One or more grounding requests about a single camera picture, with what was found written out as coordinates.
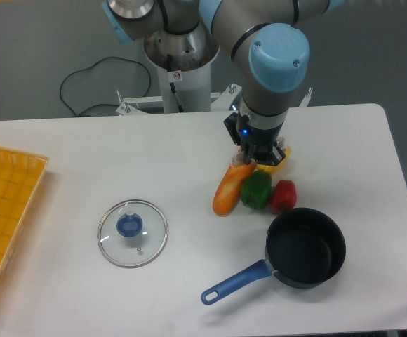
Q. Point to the yellow woven basket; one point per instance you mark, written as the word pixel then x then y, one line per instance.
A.
pixel 20 175

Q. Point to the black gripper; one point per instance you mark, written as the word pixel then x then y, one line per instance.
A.
pixel 255 138

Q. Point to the red bell pepper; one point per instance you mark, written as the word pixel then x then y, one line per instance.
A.
pixel 284 196

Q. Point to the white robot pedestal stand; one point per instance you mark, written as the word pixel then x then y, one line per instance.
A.
pixel 272 57

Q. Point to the toast slice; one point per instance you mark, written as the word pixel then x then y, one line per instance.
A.
pixel 281 142

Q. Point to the green bell pepper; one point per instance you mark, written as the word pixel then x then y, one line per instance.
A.
pixel 256 190

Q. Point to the glass lid with blue knob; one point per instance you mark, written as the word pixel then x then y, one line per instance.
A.
pixel 132 233

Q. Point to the orange baguette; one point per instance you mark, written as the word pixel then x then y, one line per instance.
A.
pixel 228 192

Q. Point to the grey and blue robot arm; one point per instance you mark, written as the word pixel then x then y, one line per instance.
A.
pixel 133 20

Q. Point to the dark pot with blue handle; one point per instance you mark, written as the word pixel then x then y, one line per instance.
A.
pixel 303 249

